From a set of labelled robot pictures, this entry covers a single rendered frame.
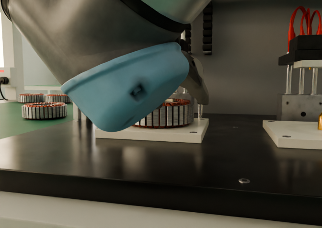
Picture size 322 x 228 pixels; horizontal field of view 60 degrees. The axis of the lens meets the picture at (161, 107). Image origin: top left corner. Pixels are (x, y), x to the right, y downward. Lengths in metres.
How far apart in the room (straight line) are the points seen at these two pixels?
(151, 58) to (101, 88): 0.03
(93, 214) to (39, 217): 0.04
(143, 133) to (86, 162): 0.11
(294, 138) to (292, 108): 0.20
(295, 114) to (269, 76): 0.15
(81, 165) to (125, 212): 0.07
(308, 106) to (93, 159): 0.40
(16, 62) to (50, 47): 1.29
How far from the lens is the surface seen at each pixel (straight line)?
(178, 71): 0.16
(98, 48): 0.16
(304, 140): 0.37
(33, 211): 0.26
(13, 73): 1.43
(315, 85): 0.59
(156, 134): 0.37
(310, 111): 0.57
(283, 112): 0.56
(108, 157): 0.31
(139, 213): 0.24
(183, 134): 0.37
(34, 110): 0.76
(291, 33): 0.57
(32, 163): 0.31
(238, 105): 0.68
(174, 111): 0.40
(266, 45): 0.69
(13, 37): 1.47
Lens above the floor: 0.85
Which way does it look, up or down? 6 degrees down
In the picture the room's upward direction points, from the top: straight up
